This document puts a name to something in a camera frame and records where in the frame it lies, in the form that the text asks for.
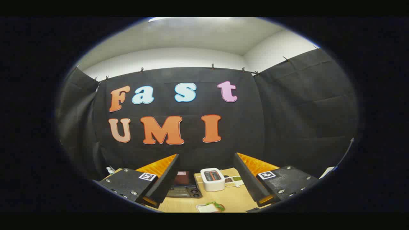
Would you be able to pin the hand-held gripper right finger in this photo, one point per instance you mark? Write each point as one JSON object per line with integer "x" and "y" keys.
{"x": 249, "y": 179}

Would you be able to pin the black backdrop cloth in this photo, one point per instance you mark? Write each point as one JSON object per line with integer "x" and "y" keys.
{"x": 287, "y": 111}

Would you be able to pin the white divided grain dish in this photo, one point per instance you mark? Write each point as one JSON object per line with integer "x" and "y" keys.
{"x": 235, "y": 180}

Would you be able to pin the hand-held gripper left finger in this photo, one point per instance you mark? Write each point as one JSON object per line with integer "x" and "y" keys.
{"x": 163, "y": 182}

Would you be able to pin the black toaster oven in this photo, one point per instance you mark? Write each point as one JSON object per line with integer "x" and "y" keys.
{"x": 183, "y": 187}

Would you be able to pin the white pop-up toaster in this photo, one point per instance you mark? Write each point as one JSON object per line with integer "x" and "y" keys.
{"x": 212, "y": 182}

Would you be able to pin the white plastic tray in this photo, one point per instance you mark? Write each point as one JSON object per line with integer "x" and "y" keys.
{"x": 199, "y": 208}

